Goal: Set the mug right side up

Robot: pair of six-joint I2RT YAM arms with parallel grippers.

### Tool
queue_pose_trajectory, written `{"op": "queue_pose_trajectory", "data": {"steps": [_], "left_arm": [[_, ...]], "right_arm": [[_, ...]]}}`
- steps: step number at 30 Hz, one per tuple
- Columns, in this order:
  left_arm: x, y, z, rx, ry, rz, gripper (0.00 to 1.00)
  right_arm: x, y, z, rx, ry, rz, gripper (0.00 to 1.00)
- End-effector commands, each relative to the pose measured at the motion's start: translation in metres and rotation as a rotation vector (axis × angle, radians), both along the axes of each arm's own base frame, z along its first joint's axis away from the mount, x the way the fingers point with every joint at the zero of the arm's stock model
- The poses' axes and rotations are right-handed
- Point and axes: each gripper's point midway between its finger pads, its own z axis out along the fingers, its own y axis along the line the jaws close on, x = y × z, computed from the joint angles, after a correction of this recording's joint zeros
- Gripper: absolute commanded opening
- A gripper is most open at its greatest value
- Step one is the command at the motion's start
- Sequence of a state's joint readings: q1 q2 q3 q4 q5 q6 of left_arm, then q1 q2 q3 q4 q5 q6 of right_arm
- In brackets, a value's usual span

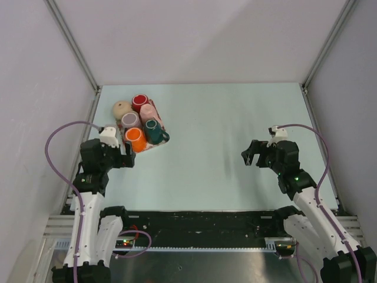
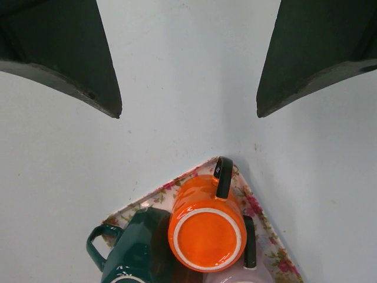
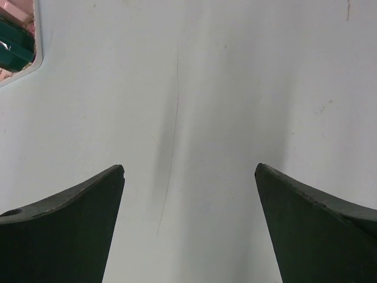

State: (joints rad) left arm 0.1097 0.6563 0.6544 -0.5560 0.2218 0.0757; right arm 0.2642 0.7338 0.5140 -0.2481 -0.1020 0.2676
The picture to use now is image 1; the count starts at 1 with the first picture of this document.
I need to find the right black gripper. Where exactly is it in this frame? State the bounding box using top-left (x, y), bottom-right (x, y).
top-left (241, 140), bottom-right (283, 175)

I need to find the orange mug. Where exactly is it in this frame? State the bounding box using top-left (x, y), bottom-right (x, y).
top-left (125, 127), bottom-right (147, 153)

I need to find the purple mug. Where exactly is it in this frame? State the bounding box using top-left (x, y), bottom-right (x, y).
top-left (121, 111), bottom-right (142, 129)

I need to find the dark green mug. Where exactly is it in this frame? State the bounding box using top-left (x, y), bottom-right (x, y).
top-left (144, 119), bottom-right (170, 145)

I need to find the pink mug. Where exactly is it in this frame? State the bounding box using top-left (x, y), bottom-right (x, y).
top-left (140, 103), bottom-right (161, 124)

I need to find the beige mug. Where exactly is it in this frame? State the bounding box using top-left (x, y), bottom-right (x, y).
top-left (113, 100), bottom-right (133, 120)

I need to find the red mug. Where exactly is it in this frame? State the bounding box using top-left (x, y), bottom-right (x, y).
top-left (131, 94), bottom-right (149, 113)

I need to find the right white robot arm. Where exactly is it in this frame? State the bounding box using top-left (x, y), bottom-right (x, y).
top-left (241, 140), bottom-right (376, 282)

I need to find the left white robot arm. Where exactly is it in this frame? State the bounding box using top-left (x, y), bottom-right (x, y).
top-left (52, 139), bottom-right (135, 282)

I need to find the floral tray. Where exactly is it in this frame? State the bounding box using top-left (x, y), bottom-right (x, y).
top-left (113, 94), bottom-right (167, 151)

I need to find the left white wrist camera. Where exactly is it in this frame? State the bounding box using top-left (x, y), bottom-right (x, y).
top-left (99, 126), bottom-right (120, 148)

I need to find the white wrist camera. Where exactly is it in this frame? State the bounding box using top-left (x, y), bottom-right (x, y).
top-left (267, 125), bottom-right (288, 147)
top-left (99, 126), bottom-right (120, 148)

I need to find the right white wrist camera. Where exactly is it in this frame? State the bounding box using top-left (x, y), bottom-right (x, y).
top-left (267, 125), bottom-right (288, 147)

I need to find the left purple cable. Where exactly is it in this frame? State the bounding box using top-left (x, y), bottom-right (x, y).
top-left (44, 121), bottom-right (102, 283)

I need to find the purple cable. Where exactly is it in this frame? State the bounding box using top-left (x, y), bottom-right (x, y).
top-left (44, 121), bottom-right (102, 283)
top-left (279, 123), bottom-right (363, 283)

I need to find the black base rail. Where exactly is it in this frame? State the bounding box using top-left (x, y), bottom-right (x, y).
top-left (119, 209), bottom-right (292, 248)

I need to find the grey cable duct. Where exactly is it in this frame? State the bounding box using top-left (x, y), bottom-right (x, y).
top-left (52, 237), bottom-right (298, 253)

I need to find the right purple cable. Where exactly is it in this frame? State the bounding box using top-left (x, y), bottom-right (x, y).
top-left (279, 123), bottom-right (363, 283)

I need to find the aluminium frame bar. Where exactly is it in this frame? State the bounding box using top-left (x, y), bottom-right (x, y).
top-left (43, 215), bottom-right (74, 239)

